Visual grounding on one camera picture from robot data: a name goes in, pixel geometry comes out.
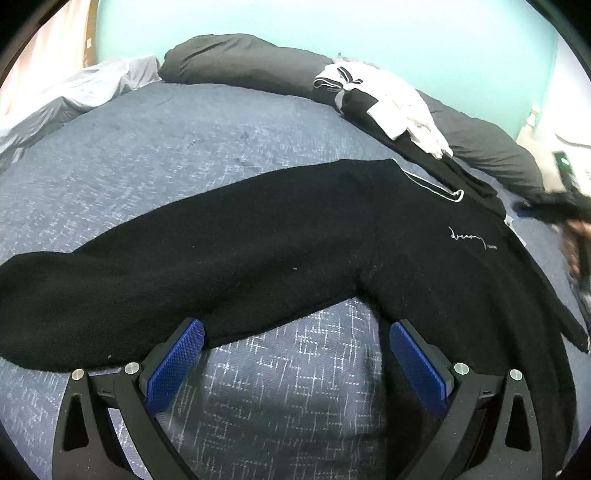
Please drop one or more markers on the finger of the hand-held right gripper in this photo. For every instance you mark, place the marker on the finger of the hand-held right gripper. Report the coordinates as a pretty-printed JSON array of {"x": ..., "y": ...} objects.
[{"x": 538, "y": 207}]

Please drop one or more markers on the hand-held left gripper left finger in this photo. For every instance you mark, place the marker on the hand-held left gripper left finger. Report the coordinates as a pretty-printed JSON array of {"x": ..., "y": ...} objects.
[{"x": 178, "y": 364}]

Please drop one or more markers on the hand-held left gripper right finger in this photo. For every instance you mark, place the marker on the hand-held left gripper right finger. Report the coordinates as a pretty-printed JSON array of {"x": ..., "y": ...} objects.
[{"x": 415, "y": 364}]

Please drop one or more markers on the black hoodie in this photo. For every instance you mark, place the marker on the black hoodie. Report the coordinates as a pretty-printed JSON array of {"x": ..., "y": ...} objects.
[{"x": 277, "y": 240}]

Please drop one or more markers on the person's right hand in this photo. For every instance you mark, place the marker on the person's right hand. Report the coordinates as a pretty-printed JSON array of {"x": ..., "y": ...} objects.
[{"x": 579, "y": 249}]

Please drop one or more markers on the beige tufted headboard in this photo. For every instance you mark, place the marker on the beige tufted headboard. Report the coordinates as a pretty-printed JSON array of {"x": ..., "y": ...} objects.
[{"x": 538, "y": 136}]

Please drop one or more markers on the light grey sheet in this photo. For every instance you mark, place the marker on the light grey sheet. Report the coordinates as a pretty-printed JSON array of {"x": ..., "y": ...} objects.
[{"x": 78, "y": 92}]

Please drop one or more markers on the dark grey pillows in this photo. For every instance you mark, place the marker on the dark grey pillows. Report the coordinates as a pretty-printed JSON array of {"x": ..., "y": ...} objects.
[{"x": 240, "y": 60}]

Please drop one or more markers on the light curtain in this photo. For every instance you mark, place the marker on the light curtain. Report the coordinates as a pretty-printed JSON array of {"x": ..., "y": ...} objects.
[{"x": 46, "y": 50}]

